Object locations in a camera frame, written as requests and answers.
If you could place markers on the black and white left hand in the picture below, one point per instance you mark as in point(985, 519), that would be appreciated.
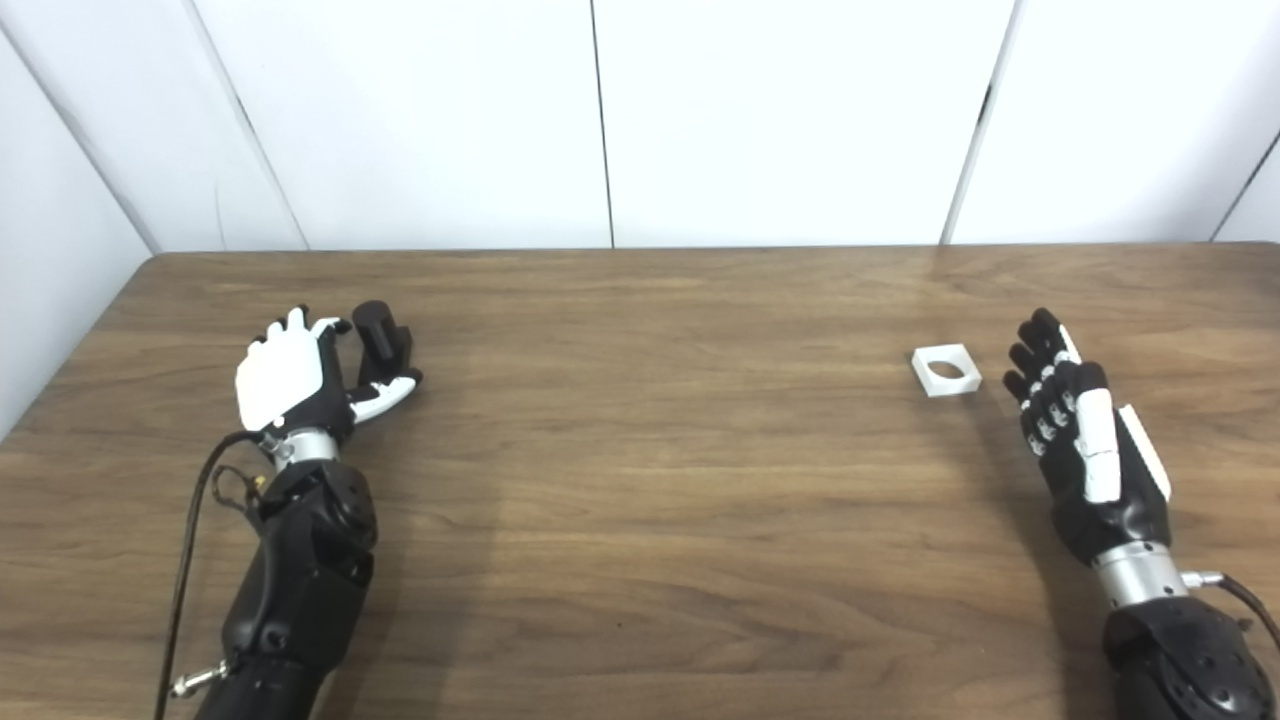
point(280, 375)

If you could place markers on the black and white right hand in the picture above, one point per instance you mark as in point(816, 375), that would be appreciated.
point(1095, 500)

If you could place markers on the black peg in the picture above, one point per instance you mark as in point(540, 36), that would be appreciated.
point(382, 345)

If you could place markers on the white square piece with hole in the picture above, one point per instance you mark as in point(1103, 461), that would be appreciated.
point(965, 382)

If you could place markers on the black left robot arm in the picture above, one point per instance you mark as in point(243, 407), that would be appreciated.
point(310, 570)

